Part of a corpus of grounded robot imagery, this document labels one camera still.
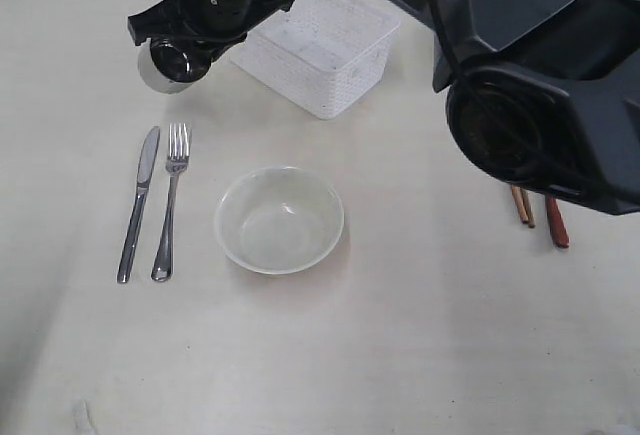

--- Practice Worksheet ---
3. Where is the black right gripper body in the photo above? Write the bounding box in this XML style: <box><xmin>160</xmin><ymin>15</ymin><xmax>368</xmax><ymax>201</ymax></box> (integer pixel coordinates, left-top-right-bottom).
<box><xmin>127</xmin><ymin>0</ymin><xmax>294</xmax><ymax>53</ymax></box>

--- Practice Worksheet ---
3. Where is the grey metal cup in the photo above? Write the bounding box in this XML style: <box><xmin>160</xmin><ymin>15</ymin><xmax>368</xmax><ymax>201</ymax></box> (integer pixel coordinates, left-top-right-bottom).
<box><xmin>137</xmin><ymin>39</ymin><xmax>211</xmax><ymax>94</ymax></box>

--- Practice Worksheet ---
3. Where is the silver metal fork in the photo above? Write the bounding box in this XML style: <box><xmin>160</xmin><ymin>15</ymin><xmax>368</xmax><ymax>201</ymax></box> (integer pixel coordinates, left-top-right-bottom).
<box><xmin>151</xmin><ymin>123</ymin><xmax>191</xmax><ymax>282</ymax></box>

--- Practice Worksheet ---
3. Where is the silver table knife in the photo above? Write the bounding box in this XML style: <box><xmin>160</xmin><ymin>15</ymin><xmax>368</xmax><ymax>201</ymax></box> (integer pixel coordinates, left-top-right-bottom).
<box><xmin>116</xmin><ymin>126</ymin><xmax>161</xmax><ymax>284</ymax></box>

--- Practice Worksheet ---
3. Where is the clear textured glass bowl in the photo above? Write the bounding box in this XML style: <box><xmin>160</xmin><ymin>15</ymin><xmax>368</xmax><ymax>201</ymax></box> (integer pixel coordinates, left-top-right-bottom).
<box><xmin>214</xmin><ymin>165</ymin><xmax>345</xmax><ymax>276</ymax></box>

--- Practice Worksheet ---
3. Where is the brown wooden chopstick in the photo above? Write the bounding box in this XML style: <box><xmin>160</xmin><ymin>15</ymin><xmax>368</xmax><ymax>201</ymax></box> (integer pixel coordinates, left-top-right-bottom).
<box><xmin>520</xmin><ymin>188</ymin><xmax>536</xmax><ymax>228</ymax></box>
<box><xmin>510</xmin><ymin>185</ymin><xmax>529</xmax><ymax>225</ymax></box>

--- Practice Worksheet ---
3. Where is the dark red wooden spoon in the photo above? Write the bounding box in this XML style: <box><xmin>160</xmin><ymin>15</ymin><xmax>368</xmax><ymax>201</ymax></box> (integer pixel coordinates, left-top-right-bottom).
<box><xmin>545</xmin><ymin>196</ymin><xmax>570</xmax><ymax>249</ymax></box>

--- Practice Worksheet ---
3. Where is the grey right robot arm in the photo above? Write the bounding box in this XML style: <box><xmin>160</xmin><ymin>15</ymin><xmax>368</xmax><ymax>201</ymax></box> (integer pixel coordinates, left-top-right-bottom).
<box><xmin>127</xmin><ymin>0</ymin><xmax>639</xmax><ymax>215</ymax></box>

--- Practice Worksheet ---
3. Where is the white perforated plastic basket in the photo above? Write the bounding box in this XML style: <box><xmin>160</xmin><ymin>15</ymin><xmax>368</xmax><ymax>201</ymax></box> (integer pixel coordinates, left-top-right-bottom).
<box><xmin>230</xmin><ymin>0</ymin><xmax>400</xmax><ymax>120</ymax></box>

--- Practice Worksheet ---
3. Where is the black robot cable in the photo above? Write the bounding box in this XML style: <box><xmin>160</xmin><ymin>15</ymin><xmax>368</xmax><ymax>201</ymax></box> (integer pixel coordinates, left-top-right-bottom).
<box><xmin>412</xmin><ymin>0</ymin><xmax>596</xmax><ymax>196</ymax></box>

